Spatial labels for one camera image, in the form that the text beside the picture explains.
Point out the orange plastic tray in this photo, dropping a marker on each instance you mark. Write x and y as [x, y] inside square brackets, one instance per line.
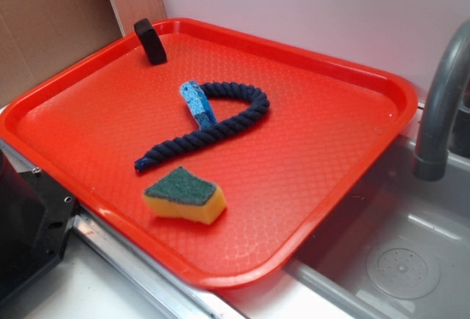
[328, 121]

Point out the blue sponge block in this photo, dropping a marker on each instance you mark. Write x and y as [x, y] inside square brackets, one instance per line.
[198, 104]

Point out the yellow green scrub sponge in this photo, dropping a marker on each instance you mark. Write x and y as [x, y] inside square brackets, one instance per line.
[181, 194]

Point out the silver metal rail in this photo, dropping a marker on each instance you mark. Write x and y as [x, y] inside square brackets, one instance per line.
[103, 276]

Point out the brown cardboard panel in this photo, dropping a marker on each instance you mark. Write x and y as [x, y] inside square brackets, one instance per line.
[40, 38]

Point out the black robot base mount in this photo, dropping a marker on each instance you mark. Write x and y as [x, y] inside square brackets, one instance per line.
[36, 216]

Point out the grey plastic sink basin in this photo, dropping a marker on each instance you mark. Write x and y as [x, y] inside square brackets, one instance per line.
[395, 246]

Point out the grey faucet spout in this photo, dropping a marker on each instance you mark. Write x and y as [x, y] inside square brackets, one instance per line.
[444, 126]

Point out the black box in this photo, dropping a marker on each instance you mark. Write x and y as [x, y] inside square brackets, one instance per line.
[150, 42]

